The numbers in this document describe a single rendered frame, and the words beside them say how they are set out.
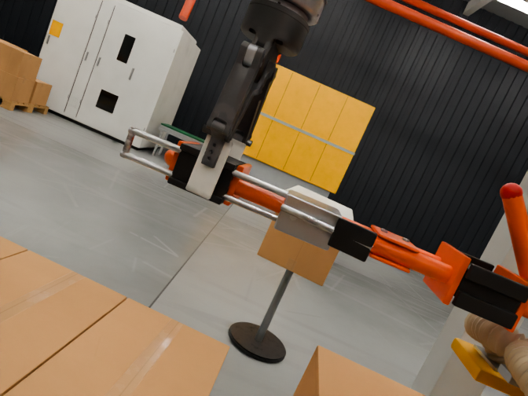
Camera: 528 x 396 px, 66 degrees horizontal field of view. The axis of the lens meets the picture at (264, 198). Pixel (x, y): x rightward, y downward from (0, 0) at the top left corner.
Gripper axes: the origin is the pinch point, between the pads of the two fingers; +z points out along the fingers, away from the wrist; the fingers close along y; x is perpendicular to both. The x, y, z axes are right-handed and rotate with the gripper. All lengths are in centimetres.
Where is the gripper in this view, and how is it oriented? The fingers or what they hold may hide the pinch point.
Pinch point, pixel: (215, 171)
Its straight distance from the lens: 51.0
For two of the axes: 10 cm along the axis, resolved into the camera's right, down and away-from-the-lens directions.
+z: -4.0, 9.1, 1.5
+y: 1.2, -1.1, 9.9
